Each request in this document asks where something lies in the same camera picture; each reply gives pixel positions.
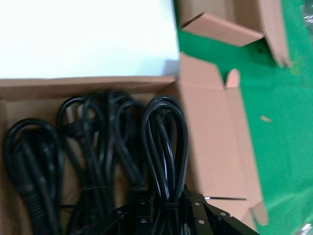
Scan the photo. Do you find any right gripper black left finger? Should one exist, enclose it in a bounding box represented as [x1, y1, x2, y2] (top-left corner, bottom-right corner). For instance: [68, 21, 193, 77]
[111, 189, 159, 235]

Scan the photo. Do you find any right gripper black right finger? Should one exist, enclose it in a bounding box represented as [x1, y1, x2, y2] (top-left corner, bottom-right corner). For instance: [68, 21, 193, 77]
[182, 183, 261, 235]

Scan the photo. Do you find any black power cable bundle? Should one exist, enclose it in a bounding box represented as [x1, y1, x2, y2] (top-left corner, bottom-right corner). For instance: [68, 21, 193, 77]
[141, 95, 247, 235]
[57, 91, 150, 235]
[3, 118, 66, 235]

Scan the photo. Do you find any open cardboard box with hole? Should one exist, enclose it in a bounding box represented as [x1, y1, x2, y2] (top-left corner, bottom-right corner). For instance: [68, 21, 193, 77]
[179, 0, 293, 68]

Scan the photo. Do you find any green table mat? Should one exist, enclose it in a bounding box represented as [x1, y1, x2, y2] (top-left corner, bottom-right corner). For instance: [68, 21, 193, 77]
[173, 0, 313, 235]

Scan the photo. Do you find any open cardboard box holding cables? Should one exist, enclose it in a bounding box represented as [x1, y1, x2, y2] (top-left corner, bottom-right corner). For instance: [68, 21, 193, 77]
[0, 51, 268, 235]

